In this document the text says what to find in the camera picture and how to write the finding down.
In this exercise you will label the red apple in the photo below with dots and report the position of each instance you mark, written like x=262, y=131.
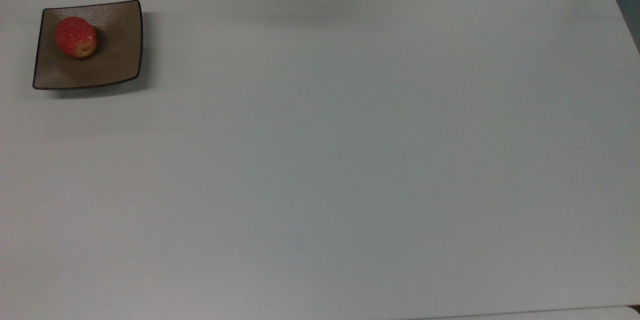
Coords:
x=76, y=37

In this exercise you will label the square brown ceramic plate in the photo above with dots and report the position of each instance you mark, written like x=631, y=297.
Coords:
x=117, y=50

